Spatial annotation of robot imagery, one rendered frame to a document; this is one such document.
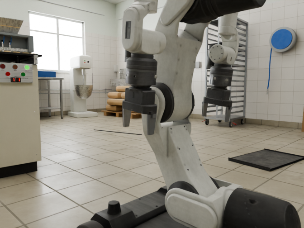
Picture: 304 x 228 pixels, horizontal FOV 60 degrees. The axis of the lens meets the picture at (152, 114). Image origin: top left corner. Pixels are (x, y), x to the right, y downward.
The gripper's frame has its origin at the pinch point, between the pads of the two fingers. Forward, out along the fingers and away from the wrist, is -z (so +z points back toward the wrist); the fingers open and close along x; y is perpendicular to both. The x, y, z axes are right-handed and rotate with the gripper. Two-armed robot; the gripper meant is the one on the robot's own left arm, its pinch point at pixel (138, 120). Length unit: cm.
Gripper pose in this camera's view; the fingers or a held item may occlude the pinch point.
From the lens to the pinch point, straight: 78.6
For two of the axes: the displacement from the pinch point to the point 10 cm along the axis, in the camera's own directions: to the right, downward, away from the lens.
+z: 0.7, -9.8, -1.9
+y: -6.9, 0.9, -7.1
